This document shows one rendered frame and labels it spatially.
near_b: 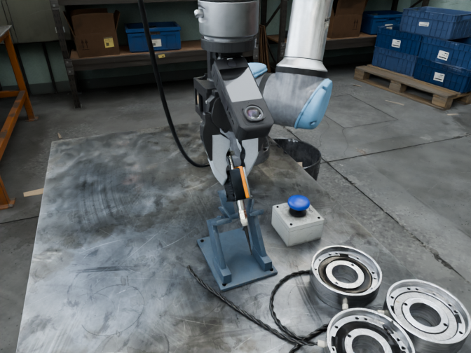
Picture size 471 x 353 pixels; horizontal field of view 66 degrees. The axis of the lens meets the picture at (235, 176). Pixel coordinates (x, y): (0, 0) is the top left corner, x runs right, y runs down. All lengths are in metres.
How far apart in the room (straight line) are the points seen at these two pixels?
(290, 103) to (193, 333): 0.50
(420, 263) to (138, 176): 1.47
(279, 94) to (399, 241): 1.40
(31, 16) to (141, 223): 3.47
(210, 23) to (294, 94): 0.39
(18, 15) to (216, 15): 3.68
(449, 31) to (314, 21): 3.40
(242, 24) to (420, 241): 1.79
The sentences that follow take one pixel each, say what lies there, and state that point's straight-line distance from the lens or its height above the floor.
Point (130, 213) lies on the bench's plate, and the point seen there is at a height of 0.80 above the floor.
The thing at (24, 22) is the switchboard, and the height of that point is 0.74.
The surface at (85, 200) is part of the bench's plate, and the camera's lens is 0.85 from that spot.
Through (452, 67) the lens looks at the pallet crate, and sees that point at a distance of 4.15.
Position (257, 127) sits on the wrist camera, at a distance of 0.42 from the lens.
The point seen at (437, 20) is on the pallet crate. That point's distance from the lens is 4.26.
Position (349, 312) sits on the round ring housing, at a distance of 0.55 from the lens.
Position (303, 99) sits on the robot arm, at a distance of 0.81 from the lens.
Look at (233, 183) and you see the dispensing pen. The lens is 0.53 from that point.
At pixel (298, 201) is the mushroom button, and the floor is 0.87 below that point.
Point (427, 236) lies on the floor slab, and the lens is 2.17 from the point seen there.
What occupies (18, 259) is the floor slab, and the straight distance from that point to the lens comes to 2.08.
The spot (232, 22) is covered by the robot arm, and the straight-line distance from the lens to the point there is 0.46.
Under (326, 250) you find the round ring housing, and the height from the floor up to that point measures 0.84.
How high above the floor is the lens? 1.25
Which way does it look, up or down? 31 degrees down
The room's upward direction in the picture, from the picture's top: straight up
